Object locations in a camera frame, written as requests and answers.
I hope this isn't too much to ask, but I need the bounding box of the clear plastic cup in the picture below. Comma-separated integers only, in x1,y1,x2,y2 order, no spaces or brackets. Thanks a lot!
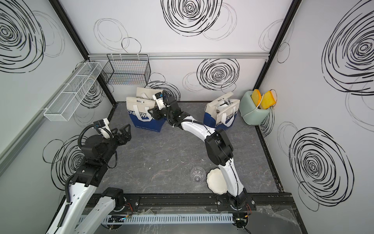
191,166,206,182

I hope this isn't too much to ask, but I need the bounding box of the white slotted cable duct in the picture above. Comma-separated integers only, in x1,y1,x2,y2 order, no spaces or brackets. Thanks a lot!
78,213,234,226

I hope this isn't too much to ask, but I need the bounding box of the white scalloped plate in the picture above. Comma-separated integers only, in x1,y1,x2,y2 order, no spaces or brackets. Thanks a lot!
206,168,228,195

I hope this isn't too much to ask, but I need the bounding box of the right yellow toast slice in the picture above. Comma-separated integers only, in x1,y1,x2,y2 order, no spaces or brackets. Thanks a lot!
260,90,276,109

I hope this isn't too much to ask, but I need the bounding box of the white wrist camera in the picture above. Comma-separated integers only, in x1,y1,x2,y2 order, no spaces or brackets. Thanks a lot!
153,92,165,110
93,118,113,139

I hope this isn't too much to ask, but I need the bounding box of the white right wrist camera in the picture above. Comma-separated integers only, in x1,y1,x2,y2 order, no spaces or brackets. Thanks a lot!
153,92,165,110

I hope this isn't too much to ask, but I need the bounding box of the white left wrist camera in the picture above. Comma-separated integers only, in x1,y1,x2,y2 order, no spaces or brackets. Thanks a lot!
93,118,113,139

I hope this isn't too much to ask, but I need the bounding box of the blue cream takeout bag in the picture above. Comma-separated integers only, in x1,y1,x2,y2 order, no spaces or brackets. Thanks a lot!
126,97,165,132
136,87,166,100
203,92,240,130

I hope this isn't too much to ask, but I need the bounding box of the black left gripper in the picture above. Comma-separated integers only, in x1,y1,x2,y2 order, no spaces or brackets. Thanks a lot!
101,123,131,166

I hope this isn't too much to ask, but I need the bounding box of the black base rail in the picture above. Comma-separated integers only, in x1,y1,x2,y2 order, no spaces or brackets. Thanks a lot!
113,193,294,214

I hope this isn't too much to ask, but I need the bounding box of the left yellow toast slice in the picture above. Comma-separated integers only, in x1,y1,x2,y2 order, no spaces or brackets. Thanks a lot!
251,89,262,107

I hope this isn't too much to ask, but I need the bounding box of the yellow toast slice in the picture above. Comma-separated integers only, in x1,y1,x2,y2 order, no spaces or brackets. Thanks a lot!
260,90,276,109
251,89,262,107

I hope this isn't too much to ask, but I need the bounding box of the white mesh wall shelf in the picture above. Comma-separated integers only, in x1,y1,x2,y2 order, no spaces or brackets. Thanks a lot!
43,62,102,121

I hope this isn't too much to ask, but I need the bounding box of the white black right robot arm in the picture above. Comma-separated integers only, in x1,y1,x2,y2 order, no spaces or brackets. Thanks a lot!
148,90,255,210

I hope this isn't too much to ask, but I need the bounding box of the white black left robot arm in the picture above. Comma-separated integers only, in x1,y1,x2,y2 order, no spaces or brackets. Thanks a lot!
47,121,131,234

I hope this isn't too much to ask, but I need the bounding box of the black wire basket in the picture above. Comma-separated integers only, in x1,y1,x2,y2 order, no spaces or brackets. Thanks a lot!
101,54,151,86

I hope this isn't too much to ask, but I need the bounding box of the mint green toaster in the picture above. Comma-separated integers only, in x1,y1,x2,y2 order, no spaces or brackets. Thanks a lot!
239,91,270,125

